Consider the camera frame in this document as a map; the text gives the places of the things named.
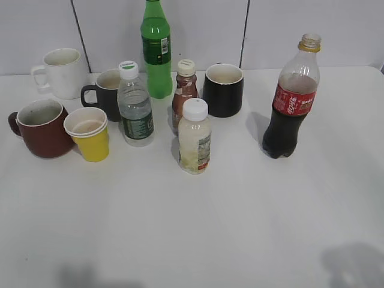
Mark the milky juice bottle white cap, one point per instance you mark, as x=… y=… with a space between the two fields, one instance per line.
x=194 y=136

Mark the cola bottle red label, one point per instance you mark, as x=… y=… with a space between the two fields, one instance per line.
x=293 y=99

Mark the brown drink bottle beige cap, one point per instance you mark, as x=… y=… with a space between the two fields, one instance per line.
x=185 y=89

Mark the yellow paper cup stack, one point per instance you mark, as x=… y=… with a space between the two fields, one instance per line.
x=88 y=129

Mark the white ceramic mug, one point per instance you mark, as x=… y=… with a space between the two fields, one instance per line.
x=63 y=73

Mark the black ceramic mug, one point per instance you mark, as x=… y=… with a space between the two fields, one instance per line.
x=223 y=90

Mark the dark green mug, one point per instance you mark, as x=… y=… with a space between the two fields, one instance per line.
x=106 y=88

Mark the dark red ceramic mug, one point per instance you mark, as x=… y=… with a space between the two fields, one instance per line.
x=41 y=126

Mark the green soda bottle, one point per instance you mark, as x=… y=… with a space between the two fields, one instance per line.
x=156 y=43

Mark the clear water bottle white cap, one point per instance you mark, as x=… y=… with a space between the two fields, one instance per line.
x=134 y=106

